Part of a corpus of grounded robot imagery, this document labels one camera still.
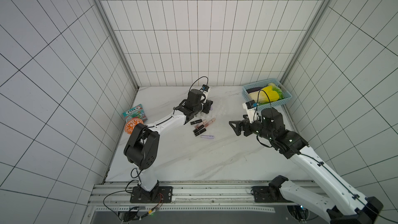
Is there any black lipstick middle left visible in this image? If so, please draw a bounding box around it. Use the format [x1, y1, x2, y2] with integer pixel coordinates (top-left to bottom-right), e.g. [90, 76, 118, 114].
[193, 124, 204, 133]

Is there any clear acrylic lipstick organizer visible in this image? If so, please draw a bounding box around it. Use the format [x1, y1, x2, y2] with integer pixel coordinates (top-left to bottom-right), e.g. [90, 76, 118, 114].
[206, 100, 229, 120]

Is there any teal mint candy bag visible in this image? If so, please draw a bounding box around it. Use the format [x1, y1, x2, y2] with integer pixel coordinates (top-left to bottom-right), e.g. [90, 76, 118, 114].
[123, 104, 147, 122]

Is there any pink clear lip gloss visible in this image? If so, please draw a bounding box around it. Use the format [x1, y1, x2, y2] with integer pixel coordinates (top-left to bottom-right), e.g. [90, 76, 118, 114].
[195, 120, 207, 129]

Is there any black lipstick far left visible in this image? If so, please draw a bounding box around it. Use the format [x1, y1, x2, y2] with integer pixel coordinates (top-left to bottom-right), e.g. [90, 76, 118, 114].
[190, 119, 202, 125]

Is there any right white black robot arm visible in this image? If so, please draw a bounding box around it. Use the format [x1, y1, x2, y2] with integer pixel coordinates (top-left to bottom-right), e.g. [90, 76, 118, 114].
[229, 108, 383, 224]

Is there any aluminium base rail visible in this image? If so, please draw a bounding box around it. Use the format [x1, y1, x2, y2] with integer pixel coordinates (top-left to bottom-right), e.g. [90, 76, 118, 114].
[90, 180, 340, 214]

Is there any orange white patterned bowl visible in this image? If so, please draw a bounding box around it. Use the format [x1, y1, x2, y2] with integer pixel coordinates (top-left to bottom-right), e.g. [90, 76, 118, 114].
[124, 118, 144, 135]

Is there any black lipstick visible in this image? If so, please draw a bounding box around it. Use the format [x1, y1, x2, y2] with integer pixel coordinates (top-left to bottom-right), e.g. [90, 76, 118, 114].
[193, 124, 204, 133]
[190, 119, 202, 125]
[194, 128, 206, 136]

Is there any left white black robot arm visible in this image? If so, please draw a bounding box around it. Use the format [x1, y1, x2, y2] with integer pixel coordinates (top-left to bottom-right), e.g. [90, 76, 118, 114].
[123, 85, 213, 201]

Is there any upper purple lip balm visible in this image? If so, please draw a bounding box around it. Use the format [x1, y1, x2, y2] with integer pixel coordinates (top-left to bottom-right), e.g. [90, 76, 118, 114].
[201, 135, 215, 140]

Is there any blue plastic basket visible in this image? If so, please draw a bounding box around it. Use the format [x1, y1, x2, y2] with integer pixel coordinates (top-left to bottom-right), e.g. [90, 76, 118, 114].
[242, 78, 292, 112]

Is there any black lipstick lower left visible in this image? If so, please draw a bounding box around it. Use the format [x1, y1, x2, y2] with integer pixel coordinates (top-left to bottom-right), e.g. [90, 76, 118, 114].
[194, 128, 206, 136]

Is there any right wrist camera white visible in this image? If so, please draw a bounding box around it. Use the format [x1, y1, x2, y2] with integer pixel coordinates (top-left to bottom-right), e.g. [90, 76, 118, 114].
[242, 100, 259, 123]

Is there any yellow green toy cabbage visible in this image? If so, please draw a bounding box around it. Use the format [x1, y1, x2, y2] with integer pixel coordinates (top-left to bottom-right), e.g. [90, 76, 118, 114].
[248, 83, 285, 105]

